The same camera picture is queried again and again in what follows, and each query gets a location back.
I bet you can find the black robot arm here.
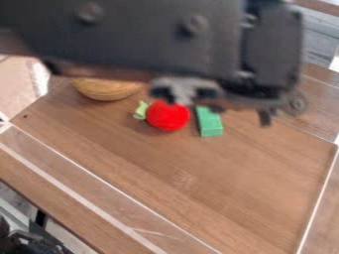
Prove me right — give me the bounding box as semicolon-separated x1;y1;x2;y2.
0;0;308;126

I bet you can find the clear acrylic table barrier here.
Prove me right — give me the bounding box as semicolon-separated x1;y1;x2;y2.
0;57;339;254

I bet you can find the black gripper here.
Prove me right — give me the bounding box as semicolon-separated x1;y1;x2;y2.
149;0;307;127

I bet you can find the green rectangular block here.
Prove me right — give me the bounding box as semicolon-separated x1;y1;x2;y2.
195;106;224;137

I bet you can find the wooden bowl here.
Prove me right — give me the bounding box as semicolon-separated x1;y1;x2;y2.
72;78;141;101

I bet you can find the black clamp under table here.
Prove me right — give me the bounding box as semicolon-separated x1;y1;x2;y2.
0;211;74;254

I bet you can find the red plush strawberry toy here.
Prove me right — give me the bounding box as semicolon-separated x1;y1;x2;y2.
132;100;191;131

